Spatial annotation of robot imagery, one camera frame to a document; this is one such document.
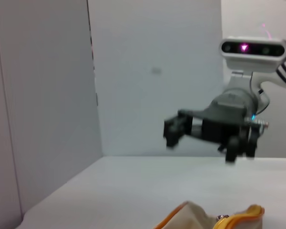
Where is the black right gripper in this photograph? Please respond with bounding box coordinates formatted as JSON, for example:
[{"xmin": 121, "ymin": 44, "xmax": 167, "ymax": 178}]
[{"xmin": 163, "ymin": 99, "xmax": 260, "ymax": 164}]

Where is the beige bag with yellow zipper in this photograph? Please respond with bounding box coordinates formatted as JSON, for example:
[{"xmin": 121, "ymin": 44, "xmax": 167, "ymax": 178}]
[{"xmin": 153, "ymin": 201, "xmax": 265, "ymax": 229}]

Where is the metal plug on right gripper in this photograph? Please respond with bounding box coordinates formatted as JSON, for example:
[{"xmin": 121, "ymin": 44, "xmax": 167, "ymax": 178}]
[{"xmin": 245, "ymin": 114, "xmax": 270, "ymax": 128}]

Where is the silver camera mount bracket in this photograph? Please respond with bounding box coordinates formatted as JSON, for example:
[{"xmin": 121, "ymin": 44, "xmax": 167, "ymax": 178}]
[{"xmin": 228, "ymin": 70, "xmax": 253, "ymax": 92}]

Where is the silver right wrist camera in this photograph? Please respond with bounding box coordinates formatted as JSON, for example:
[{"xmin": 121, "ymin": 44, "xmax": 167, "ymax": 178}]
[{"xmin": 218, "ymin": 36, "xmax": 286, "ymax": 73}]

